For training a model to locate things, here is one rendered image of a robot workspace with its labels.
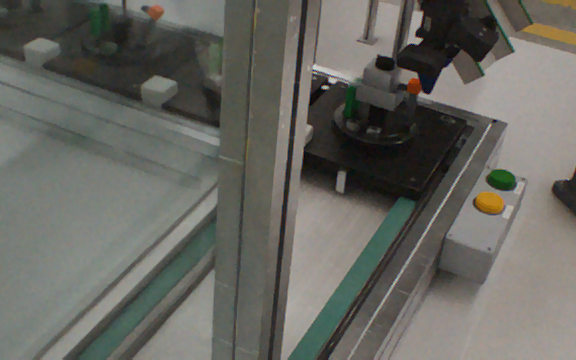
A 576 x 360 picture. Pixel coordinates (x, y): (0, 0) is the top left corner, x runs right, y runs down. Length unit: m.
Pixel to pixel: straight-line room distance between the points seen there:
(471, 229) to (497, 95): 0.62
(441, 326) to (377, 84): 0.38
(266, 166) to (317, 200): 0.91
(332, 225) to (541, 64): 0.86
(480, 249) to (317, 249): 0.22
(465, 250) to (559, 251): 0.24
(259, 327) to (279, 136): 0.11
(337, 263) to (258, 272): 0.77
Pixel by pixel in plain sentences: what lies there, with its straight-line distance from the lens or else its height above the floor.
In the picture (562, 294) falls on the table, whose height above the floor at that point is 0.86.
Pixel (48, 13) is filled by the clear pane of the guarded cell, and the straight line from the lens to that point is 0.22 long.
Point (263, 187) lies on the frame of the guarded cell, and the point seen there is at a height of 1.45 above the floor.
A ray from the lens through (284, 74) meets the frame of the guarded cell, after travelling 0.34.
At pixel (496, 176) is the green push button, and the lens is 1.30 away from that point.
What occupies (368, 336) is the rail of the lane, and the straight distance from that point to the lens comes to 1.01.
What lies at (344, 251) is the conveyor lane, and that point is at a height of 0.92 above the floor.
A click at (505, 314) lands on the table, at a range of 1.23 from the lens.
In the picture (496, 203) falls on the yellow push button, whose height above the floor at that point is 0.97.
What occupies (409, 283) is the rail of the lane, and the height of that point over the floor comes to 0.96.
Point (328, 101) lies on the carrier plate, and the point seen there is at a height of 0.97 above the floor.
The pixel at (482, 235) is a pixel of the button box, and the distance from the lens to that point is 1.19.
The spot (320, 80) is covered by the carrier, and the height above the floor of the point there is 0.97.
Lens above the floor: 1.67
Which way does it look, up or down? 36 degrees down
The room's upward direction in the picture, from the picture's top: 5 degrees clockwise
